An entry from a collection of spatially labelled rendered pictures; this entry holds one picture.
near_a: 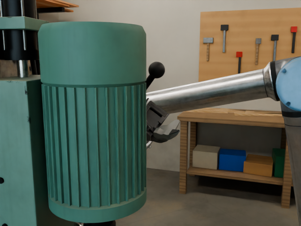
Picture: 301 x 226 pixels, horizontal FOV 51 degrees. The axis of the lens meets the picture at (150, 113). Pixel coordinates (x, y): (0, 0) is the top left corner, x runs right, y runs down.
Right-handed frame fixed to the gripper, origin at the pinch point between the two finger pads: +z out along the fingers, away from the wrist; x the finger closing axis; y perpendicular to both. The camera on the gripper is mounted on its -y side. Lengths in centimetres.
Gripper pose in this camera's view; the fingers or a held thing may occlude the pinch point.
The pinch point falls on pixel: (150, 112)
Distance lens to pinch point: 69.7
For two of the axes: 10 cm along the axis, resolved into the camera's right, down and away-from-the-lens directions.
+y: 5.7, -7.1, 4.2
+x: 8.0, 6.0, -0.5
